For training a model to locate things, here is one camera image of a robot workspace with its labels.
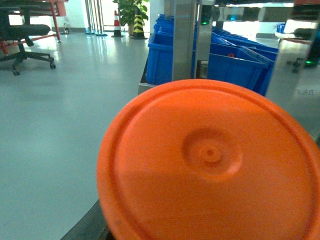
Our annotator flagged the orange cylindrical capacitor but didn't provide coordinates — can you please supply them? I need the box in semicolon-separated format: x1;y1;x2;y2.
96;79;320;240

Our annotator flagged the blue plastic bin front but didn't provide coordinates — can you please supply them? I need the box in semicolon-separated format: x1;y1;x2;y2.
145;32;175;86

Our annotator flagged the blue plastic bin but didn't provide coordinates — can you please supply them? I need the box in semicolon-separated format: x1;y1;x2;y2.
145;32;175;86
207;43;274;96

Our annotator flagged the yellow black traffic cone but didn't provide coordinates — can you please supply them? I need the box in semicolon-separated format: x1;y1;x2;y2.
130;8;147;40

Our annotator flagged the red white traffic cone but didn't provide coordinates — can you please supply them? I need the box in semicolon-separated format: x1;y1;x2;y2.
111;10;124;38

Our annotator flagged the blue plastic bin right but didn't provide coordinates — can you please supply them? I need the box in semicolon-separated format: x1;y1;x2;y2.
207;43;274;96

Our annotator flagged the green potted plant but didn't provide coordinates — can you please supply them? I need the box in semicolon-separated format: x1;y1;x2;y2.
112;0;150;37

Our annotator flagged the stainless steel shelf rack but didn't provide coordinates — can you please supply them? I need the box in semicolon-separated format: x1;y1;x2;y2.
138;0;320;143

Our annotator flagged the black office chair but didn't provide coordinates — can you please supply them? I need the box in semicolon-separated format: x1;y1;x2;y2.
0;4;56;76

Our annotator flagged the red metal table frame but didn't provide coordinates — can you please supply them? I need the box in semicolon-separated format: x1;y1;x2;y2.
9;0;69;43

